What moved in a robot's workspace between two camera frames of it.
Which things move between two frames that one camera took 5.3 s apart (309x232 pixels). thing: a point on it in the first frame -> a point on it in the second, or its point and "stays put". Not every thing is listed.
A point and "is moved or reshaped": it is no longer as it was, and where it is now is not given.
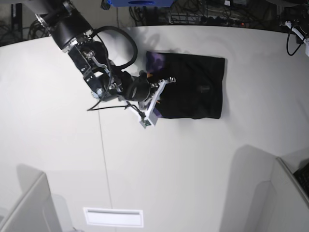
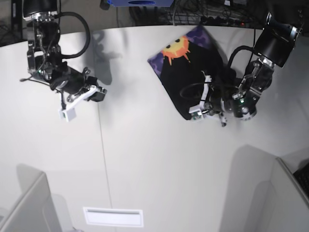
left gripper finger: (288, 24) -> (218, 102)
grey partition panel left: (35, 211) stays put
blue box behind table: (141, 3) stays put
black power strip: (220, 21) stays put
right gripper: (138, 89) -> (73, 82)
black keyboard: (302, 176) stays put
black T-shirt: (197, 93) is moved or reshaped
